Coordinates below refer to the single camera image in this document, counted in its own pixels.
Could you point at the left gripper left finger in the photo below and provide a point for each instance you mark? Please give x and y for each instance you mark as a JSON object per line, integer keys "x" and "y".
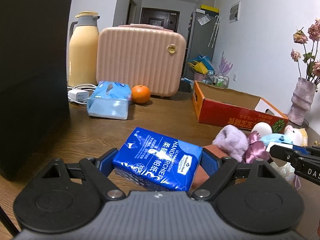
{"x": 96, "y": 172}

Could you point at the pink textured vase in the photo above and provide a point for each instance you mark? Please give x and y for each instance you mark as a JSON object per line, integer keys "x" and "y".
{"x": 302, "y": 99}

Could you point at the purple satin bonnet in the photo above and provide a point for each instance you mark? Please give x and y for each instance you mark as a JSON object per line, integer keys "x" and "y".
{"x": 256, "y": 149}

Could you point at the pink ribbed hard case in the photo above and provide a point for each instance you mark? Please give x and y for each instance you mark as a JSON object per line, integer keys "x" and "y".
{"x": 141, "y": 54}

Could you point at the black monitor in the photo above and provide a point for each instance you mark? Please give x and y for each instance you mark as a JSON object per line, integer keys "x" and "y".
{"x": 33, "y": 76}

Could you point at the orange tangerine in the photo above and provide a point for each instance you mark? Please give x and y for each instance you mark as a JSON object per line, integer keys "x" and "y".
{"x": 140, "y": 94}

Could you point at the light blue tissue pack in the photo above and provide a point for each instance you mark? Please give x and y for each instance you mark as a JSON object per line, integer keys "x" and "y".
{"x": 109, "y": 100}

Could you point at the grey refrigerator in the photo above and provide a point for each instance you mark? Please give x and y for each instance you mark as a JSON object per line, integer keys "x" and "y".
{"x": 202, "y": 30}

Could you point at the white charger with cable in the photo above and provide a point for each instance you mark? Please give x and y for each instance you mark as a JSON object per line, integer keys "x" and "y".
{"x": 79, "y": 93}

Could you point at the red cardboard box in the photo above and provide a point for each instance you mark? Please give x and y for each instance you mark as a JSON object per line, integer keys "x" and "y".
{"x": 223, "y": 106}

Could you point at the cream thermos jug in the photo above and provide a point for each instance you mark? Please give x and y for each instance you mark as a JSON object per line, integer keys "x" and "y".
{"x": 83, "y": 49}

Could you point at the blue handkerchief tissue pack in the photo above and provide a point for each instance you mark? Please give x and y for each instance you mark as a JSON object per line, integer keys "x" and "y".
{"x": 157, "y": 162}

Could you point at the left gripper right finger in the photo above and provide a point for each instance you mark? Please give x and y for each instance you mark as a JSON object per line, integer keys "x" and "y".
{"x": 213, "y": 175}

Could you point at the blue yellow bags pile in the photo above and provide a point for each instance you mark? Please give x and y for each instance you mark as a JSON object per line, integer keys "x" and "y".
{"x": 201, "y": 65}

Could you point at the white round soft ball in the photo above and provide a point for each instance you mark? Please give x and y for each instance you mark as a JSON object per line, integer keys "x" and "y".
{"x": 262, "y": 128}

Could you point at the yellow box on refrigerator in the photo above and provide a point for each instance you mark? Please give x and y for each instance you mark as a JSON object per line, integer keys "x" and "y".
{"x": 209, "y": 8}

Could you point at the dried pink roses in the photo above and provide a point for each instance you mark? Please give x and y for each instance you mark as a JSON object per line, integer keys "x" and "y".
{"x": 310, "y": 43}

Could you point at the white yellow plush toy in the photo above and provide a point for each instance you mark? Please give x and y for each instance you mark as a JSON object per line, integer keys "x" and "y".
{"x": 298, "y": 136}

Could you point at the wire rack with bottles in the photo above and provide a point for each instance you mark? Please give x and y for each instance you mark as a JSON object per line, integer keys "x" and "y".
{"x": 217, "y": 80}

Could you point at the purple feather decoration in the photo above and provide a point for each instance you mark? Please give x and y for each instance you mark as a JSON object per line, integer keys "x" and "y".
{"x": 224, "y": 67}

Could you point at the lilac fluffy plush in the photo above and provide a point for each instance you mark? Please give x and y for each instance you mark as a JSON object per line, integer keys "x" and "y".
{"x": 232, "y": 141}

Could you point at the light blue plush toy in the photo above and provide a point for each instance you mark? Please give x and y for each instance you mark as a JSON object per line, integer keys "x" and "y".
{"x": 276, "y": 137}

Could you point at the dark entrance door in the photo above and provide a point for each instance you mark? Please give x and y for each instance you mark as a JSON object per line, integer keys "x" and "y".
{"x": 167, "y": 19}

